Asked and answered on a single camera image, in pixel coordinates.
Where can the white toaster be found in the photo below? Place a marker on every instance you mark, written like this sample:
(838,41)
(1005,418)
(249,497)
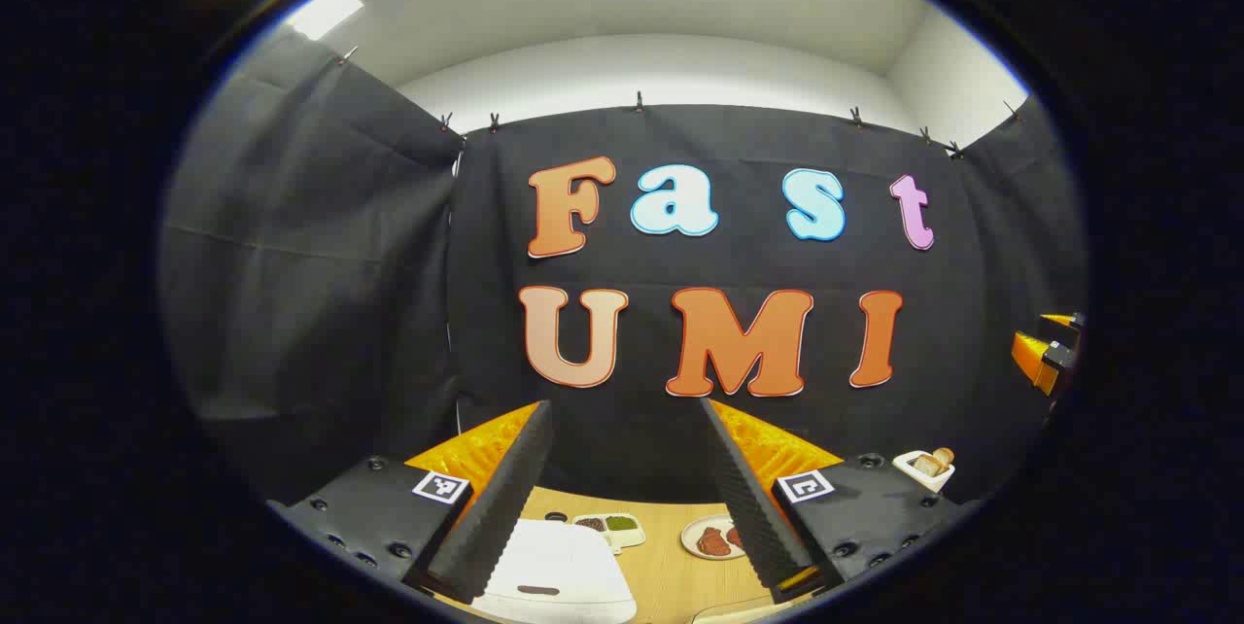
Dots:
(914,473)

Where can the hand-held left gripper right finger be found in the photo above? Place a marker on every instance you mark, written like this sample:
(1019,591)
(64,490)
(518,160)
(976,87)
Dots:
(753,517)

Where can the white round plate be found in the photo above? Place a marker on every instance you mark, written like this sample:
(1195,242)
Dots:
(695,538)

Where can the black backdrop cloth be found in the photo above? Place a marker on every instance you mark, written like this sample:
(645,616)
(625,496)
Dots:
(321,313)

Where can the white divided condiment dish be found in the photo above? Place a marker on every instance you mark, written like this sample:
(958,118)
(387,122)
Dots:
(612,532)

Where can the ceiling light panel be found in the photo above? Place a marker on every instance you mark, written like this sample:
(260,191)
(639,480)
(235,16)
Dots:
(324,12)

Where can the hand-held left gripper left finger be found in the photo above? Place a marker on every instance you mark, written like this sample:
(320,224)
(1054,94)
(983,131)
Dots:
(505,507)

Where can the white rice cooker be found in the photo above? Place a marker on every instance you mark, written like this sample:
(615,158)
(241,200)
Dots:
(564,566)

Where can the red meat piece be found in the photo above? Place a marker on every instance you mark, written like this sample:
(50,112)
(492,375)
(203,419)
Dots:
(714,541)
(736,537)

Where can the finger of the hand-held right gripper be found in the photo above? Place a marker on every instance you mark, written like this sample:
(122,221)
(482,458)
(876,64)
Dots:
(1061,321)
(1032,360)

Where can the toasted bread slice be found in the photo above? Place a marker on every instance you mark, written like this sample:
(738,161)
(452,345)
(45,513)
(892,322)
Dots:
(935,461)

